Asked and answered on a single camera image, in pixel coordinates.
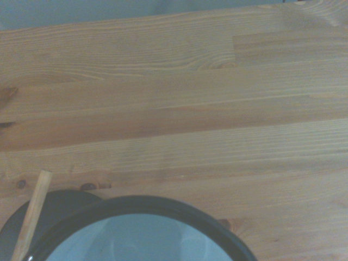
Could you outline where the blue enamel mug dark rim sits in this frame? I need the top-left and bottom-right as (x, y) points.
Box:
(27, 195), (258, 261)

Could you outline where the wooden mug tree black base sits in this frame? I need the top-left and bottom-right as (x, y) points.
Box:
(0, 170), (104, 261)

